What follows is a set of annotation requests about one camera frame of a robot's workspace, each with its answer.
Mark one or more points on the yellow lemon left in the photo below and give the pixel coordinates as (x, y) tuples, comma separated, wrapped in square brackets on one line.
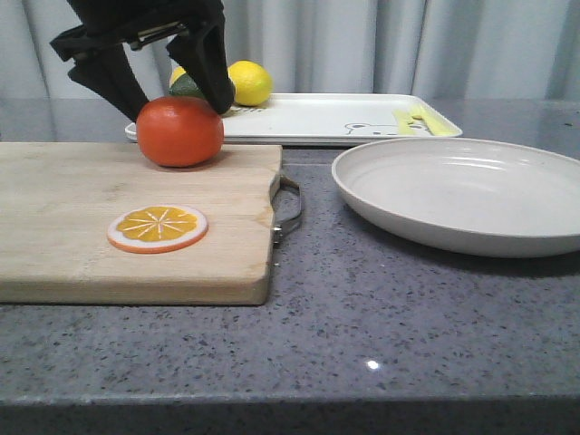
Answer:
[(176, 73)]

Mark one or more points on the grey curtain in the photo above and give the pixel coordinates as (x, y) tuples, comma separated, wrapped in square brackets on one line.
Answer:
[(432, 49)]

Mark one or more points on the beige round plate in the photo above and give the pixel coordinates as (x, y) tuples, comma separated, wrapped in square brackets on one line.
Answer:
[(476, 197)]

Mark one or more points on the yellow lemon right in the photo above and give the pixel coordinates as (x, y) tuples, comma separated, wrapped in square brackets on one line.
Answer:
[(253, 83)]

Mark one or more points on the green lime fruit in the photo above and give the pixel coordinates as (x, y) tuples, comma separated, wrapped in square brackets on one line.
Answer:
[(186, 88)]

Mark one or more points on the wooden cutting board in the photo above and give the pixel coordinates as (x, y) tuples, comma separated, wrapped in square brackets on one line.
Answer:
[(98, 223)]

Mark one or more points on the orange tangerine fruit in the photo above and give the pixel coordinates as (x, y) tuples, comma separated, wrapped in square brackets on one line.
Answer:
[(179, 132)]

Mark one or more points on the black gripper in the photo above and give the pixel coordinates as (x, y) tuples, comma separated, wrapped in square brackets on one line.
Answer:
[(198, 48)]

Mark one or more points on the metal cutting board handle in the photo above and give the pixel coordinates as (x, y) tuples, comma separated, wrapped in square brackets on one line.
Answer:
[(289, 206)]

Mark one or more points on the white rectangular bear tray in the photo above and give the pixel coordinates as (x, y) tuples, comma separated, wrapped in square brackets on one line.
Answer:
[(329, 119)]

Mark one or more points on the yellow plastic fork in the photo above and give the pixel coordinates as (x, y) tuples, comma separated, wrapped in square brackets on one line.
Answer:
[(437, 125)]

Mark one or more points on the fake orange slice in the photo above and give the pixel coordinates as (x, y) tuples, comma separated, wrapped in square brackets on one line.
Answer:
[(157, 229)]

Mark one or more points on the yellow lemon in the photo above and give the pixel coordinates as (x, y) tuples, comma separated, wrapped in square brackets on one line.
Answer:
[(253, 83), (176, 73)]

